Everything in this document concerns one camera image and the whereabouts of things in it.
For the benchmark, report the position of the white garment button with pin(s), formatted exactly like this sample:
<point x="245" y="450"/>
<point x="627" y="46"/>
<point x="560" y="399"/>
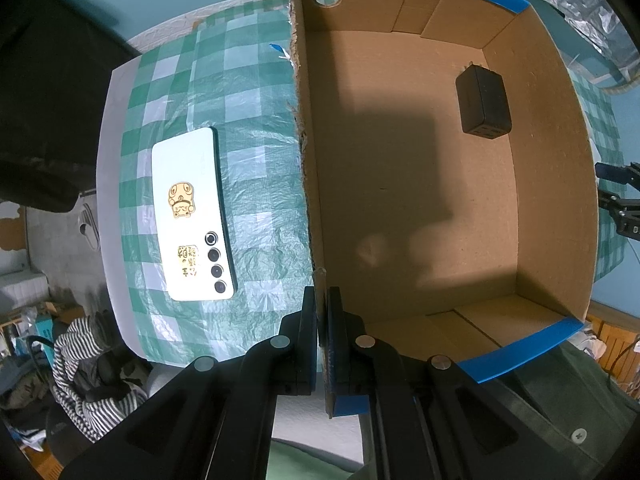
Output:
<point x="579" y="435"/>

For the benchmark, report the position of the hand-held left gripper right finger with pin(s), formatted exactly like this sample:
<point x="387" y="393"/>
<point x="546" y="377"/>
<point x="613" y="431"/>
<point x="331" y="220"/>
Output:
<point x="334" y="345"/>

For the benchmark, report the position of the white slipper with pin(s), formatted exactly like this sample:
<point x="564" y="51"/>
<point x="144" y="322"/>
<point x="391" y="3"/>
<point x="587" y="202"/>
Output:
<point x="87" y="227"/>

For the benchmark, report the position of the green checked plastic tablecloth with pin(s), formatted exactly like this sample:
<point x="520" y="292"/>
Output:
<point x="250" y="110"/>

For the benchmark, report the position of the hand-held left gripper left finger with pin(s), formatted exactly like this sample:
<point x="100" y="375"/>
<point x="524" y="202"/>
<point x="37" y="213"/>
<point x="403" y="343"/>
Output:
<point x="312" y="340"/>

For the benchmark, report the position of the cardboard box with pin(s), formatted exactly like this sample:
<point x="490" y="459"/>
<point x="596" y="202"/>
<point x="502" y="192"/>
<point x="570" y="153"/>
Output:
<point x="400" y="185"/>

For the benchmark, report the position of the silver foil bag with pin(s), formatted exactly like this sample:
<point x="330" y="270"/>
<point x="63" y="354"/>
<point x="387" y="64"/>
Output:
<point x="580" y="5"/>

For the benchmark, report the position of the white storage box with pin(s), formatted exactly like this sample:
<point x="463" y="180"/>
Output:
<point x="22" y="292"/>

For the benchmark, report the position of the black power adapter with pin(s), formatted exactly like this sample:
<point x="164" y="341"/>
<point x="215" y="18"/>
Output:
<point x="482" y="105"/>

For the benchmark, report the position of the wooden crate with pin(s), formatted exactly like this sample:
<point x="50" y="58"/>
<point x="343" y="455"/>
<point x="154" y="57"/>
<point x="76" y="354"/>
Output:
<point x="612" y="340"/>

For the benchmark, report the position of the green garment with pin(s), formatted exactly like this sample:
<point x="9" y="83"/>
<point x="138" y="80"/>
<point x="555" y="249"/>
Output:
<point x="550" y="400"/>

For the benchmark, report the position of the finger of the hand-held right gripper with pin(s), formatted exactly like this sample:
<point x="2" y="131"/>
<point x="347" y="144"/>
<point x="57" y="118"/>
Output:
<point x="612" y="172"/>

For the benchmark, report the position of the white smartphone with gold stickers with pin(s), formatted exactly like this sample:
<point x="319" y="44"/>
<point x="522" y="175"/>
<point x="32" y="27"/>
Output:
<point x="190" y="170"/>

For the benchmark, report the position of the striped cloth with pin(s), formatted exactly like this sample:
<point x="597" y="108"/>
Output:
<point x="75" y="360"/>

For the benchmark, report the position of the teal box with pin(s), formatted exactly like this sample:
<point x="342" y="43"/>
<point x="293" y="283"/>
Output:
<point x="46" y="337"/>

